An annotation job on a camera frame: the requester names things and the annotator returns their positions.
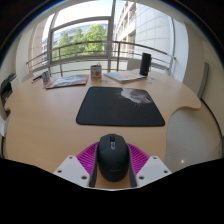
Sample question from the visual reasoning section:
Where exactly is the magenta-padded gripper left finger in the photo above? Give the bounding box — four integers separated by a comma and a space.
53, 141, 100, 190

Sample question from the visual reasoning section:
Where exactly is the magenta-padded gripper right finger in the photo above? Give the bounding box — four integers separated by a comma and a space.
127, 143, 173, 188

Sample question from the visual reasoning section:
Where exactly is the black computer mouse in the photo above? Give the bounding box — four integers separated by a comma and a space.
96, 133, 131, 183

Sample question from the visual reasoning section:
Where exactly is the black mouse pad with print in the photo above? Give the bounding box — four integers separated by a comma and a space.
75, 86, 166, 128

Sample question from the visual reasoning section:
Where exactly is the white chair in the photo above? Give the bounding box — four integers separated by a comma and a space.
20, 71, 34, 84
0, 114, 8, 138
126, 58, 143, 72

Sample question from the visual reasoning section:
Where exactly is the red magazine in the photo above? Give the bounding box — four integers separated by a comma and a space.
45, 74, 90, 90

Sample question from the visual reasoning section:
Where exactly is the light-coloured magazine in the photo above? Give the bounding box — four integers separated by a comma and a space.
103, 70, 148, 84

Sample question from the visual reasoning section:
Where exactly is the small potted plant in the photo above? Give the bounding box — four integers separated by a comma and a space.
90, 63, 103, 80

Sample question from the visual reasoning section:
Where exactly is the black and white printer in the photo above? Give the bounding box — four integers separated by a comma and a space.
0, 73, 18, 104

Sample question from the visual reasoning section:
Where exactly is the black cylindrical bottle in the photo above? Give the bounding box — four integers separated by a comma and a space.
139, 52, 153, 77

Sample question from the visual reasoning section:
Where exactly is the metal balcony railing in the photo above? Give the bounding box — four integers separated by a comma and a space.
25, 40, 177, 77

